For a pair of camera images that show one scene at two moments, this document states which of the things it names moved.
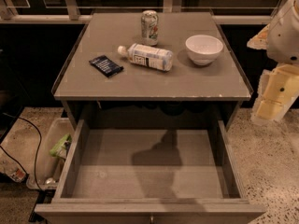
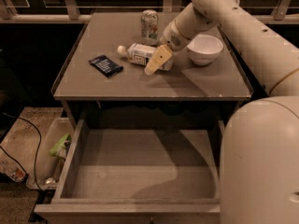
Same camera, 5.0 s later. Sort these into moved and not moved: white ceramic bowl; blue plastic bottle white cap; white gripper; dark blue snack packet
Moved: white gripper
Not moved: white ceramic bowl; blue plastic bottle white cap; dark blue snack packet
